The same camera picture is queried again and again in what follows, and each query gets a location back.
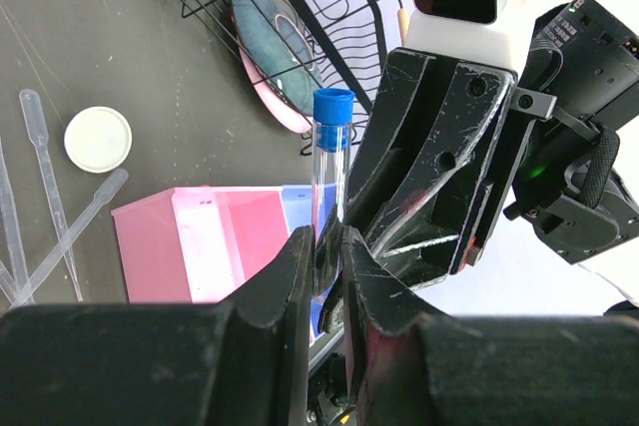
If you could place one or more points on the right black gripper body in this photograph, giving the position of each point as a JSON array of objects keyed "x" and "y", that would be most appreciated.
[{"x": 553, "y": 164}]

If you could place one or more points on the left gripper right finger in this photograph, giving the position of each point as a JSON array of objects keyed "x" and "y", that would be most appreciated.
[{"x": 408, "y": 363}]

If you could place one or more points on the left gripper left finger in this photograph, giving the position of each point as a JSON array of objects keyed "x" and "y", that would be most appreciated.
[{"x": 241, "y": 361}]

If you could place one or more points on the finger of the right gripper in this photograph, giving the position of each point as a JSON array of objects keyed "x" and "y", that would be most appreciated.
[
  {"x": 421, "y": 232},
  {"x": 429, "y": 114}
]

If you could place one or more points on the blue-capped test tube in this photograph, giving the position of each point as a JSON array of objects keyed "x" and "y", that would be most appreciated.
[{"x": 332, "y": 126}]

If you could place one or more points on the clear plastic pipette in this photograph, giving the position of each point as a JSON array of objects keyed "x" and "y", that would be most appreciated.
[
  {"x": 39, "y": 137},
  {"x": 12, "y": 230},
  {"x": 103, "y": 195}
]

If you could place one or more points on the pink plastic bin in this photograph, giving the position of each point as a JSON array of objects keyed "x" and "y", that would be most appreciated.
[{"x": 198, "y": 244}]

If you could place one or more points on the pink plate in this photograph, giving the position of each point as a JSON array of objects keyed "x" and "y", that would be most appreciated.
[{"x": 284, "y": 86}]

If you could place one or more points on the dark blue plate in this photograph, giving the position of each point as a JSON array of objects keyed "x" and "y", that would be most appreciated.
[{"x": 273, "y": 40}]

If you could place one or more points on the white crucible lid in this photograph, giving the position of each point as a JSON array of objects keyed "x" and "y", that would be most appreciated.
[{"x": 98, "y": 140}]

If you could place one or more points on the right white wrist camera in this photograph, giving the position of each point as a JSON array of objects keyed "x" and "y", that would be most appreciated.
[{"x": 480, "y": 31}]

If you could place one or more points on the black wire dish basket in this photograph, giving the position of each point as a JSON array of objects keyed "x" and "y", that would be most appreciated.
[{"x": 350, "y": 40}]

